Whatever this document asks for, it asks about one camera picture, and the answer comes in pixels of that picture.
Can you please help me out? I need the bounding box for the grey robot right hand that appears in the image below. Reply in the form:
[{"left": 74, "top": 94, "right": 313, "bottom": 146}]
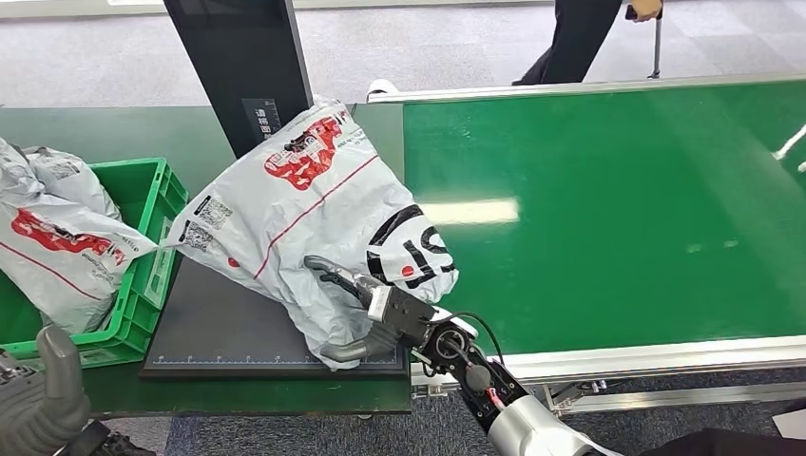
[{"left": 303, "top": 255, "right": 402, "bottom": 368}]

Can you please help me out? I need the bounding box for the person's hand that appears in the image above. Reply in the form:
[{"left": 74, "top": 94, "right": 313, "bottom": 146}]
[{"left": 624, "top": 0, "right": 664, "bottom": 24}]

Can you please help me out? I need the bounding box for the grey poly mailer package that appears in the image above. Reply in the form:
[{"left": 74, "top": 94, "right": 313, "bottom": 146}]
[{"left": 166, "top": 99, "right": 460, "bottom": 371}]

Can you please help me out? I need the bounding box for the green conveyor belt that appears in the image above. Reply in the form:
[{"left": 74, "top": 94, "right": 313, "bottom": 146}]
[{"left": 402, "top": 78, "right": 806, "bottom": 357}]

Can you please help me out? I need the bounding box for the black inbound scanner machine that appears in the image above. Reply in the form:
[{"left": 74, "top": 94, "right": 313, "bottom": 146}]
[{"left": 139, "top": 0, "right": 412, "bottom": 380}]

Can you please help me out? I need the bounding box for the grey red-print mailer package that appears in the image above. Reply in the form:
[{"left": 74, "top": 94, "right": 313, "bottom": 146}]
[{"left": 0, "top": 138, "right": 159, "bottom": 336}]

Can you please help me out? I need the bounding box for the small grey mailer package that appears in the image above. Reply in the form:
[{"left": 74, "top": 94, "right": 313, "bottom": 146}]
[{"left": 24, "top": 146, "right": 122, "bottom": 222}]

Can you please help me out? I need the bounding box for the metal pole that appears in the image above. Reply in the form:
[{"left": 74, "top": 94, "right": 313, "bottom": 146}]
[{"left": 647, "top": 14, "right": 663, "bottom": 81}]

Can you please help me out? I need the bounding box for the person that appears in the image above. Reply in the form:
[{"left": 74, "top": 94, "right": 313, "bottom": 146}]
[{"left": 510, "top": 0, "right": 664, "bottom": 86}]

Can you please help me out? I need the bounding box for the green plastic crate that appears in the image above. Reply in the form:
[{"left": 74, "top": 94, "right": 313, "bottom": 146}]
[{"left": 0, "top": 157, "right": 189, "bottom": 371}]

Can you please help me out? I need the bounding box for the black robot body cover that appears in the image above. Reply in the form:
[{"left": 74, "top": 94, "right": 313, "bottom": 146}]
[{"left": 636, "top": 396, "right": 806, "bottom": 456}]

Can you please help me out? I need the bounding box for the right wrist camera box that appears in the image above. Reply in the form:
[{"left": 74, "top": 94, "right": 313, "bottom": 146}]
[{"left": 367, "top": 284, "right": 437, "bottom": 346}]

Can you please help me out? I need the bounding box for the aluminium conveyor frame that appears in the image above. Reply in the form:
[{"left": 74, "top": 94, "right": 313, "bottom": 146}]
[{"left": 366, "top": 70, "right": 806, "bottom": 418}]

